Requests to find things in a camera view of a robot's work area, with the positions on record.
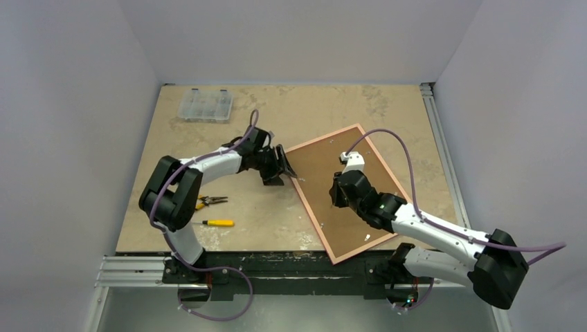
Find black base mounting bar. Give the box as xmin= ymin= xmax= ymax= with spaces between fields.
xmin=162 ymin=249 xmax=431 ymax=303

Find yellow handled pliers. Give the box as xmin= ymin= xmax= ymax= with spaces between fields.
xmin=195 ymin=195 xmax=228 ymax=211

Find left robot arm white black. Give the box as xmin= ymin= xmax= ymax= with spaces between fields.
xmin=138 ymin=125 xmax=297 ymax=283

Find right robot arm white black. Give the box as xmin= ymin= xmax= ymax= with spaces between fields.
xmin=329 ymin=170 xmax=529 ymax=310

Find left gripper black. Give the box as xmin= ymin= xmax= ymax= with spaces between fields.
xmin=253 ymin=146 xmax=296 ymax=186

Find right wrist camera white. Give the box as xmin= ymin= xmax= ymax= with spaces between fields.
xmin=339 ymin=151 xmax=365 ymax=174

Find pink photo frame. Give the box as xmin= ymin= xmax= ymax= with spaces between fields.
xmin=286 ymin=124 xmax=409 ymax=264

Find aluminium rail frame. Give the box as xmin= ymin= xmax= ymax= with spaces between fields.
xmin=93 ymin=82 xmax=512 ymax=332

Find clear plastic organizer box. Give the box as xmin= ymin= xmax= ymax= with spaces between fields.
xmin=177 ymin=88 xmax=233 ymax=123

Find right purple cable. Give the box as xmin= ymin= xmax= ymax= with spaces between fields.
xmin=345 ymin=129 xmax=567 ymax=313

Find purple cable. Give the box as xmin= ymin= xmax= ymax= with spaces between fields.
xmin=345 ymin=129 xmax=567 ymax=313
xmin=149 ymin=109 xmax=260 ymax=322

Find yellow screwdriver near front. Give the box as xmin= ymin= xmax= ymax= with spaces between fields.
xmin=195 ymin=219 xmax=235 ymax=228

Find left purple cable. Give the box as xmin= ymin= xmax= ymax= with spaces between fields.
xmin=149 ymin=109 xmax=260 ymax=322

